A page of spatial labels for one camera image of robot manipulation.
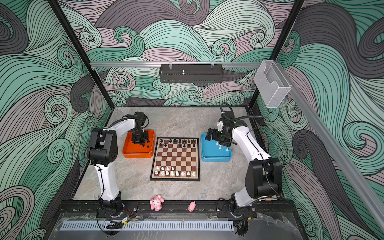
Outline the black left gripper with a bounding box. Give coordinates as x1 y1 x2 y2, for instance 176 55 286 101
132 128 149 144

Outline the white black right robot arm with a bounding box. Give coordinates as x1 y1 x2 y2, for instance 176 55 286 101
206 110 282 211

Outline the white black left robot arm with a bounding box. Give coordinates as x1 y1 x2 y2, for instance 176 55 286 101
87 112 149 215

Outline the orange plastic tray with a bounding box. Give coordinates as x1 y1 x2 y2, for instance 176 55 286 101
122 130 156 159

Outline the blue plastic tray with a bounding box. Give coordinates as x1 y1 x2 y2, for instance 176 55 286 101
201 133 232 163

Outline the brown cream chessboard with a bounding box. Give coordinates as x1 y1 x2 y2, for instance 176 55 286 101
150 137 201 182

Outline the pink pig plush toy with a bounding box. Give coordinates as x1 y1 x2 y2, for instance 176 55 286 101
150 195 165 212

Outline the small pink pig figurine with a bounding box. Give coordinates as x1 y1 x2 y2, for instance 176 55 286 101
188 201 196 212

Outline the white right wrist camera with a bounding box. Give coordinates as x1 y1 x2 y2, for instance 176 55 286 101
217 119 224 132

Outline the black perforated wall shelf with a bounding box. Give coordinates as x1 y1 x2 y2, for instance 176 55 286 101
159 65 224 84

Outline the clear acrylic wall box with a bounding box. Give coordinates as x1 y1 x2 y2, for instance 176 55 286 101
254 60 292 108

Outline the aluminium back wall rail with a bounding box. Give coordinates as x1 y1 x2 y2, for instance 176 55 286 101
90 61 261 69

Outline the aluminium wall rail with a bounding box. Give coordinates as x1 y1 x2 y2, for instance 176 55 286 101
90 61 261 69
273 61 384 230

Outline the white slotted cable duct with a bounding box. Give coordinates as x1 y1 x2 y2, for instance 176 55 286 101
59 221 234 232

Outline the black front mounting rail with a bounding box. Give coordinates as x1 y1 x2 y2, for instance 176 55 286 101
59 200 295 218

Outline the aluminium right wall rail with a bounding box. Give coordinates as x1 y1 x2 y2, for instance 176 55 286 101
273 61 384 230

